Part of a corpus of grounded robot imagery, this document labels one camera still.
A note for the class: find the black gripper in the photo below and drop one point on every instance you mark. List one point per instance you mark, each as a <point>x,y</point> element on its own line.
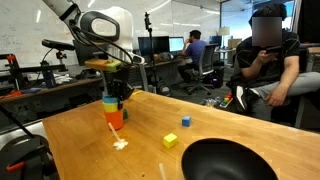
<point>119,86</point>

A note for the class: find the yellow plastic cup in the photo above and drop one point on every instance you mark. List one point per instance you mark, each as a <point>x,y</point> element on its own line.
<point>111,107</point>

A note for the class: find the blue plastic cup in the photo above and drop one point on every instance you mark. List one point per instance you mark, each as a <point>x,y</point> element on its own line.
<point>109,100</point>

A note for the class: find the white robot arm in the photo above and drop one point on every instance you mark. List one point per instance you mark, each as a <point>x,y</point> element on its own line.
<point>111,32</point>

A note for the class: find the green wooden block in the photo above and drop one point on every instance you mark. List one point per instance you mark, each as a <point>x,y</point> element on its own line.
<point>125,114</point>

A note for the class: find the orange plastic cup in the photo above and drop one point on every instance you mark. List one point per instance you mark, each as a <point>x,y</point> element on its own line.
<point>115,118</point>

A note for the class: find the yellow wooden cube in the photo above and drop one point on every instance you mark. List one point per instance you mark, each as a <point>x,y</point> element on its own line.
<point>170,140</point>

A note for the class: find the blue wooden cube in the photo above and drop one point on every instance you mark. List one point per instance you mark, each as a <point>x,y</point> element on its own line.
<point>186,121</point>

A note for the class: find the black computer monitor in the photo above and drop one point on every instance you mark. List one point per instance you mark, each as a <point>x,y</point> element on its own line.
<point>158,44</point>

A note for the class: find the white straw piece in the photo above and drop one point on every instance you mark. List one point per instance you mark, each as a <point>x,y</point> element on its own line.
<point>162,171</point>

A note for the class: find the person in blue shirt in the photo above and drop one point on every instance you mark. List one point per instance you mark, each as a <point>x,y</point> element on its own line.
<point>193,48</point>

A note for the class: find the black mesh office chair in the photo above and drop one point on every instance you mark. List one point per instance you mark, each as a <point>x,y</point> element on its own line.
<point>205,67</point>

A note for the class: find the colourful wooden toy set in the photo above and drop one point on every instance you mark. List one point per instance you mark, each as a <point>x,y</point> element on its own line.
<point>218,101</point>

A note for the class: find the black bowl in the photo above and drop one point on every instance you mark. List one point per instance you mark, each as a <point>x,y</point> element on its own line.
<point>221,159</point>

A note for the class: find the seated person in black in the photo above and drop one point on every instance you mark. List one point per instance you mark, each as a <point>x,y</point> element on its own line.
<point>269,67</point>

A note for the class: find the black camera on tripod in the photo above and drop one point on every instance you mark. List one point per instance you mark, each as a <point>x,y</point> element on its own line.
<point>57,45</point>

